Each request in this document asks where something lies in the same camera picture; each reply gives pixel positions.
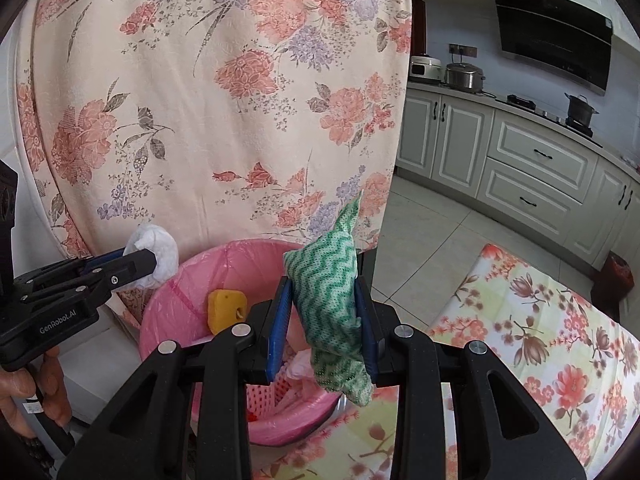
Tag person's left hand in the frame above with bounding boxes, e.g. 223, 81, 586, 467
0, 347, 72, 439

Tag gas stove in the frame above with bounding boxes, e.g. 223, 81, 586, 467
504, 94, 593, 138

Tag white paper towel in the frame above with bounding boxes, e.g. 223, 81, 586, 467
120, 223, 179, 292

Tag green zigzag cloth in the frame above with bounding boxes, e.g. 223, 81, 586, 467
283, 197, 373, 406

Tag red floor trash bin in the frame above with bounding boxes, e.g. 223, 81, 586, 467
590, 252, 634, 323

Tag silver pressure cooker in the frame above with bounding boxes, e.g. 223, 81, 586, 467
445, 62, 485, 93

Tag yellow pomelo peel piece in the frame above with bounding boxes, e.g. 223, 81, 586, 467
207, 289, 248, 336

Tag white lower kitchen cabinets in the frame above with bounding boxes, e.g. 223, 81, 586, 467
396, 82, 639, 269

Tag black cooking pot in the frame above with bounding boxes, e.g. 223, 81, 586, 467
565, 93, 598, 128

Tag floral curtain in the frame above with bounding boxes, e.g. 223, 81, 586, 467
16, 0, 412, 258

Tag black range hood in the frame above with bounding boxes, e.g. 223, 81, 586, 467
495, 0, 613, 94

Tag pink-lined trash bin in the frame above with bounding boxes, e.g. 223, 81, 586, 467
139, 240, 338, 446

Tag pink foam fruit net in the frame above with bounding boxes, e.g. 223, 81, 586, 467
246, 349, 321, 422

